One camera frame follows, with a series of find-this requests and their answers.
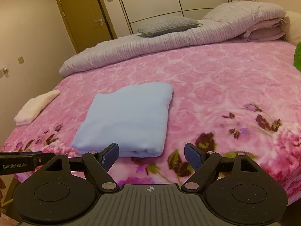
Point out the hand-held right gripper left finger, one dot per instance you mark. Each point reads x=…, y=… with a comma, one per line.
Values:
x=111, y=157

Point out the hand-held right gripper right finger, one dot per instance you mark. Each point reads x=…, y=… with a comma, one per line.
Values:
x=192, y=157

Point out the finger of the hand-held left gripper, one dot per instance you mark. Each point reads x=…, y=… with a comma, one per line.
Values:
x=44, y=158

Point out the light blue garment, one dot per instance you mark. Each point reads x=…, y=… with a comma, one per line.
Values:
x=127, y=115

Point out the white folded cloth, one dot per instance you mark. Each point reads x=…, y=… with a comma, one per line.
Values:
x=35, y=107

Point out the pink floral blanket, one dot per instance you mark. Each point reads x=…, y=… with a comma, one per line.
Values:
x=211, y=82

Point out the lilac ribbed quilt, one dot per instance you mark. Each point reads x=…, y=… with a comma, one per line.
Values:
x=164, y=42

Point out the grey pillow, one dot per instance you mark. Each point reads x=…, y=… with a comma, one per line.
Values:
x=167, y=24

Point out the brown wooden door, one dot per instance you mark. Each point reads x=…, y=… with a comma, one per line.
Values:
x=80, y=16

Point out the folded pink blanket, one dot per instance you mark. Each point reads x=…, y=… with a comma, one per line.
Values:
x=265, y=31

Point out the green cloth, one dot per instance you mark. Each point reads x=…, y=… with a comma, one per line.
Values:
x=298, y=56

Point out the cream wardrobe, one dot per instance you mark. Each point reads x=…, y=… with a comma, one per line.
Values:
x=152, y=2

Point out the cream pillow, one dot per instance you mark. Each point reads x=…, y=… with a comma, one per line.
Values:
x=292, y=27

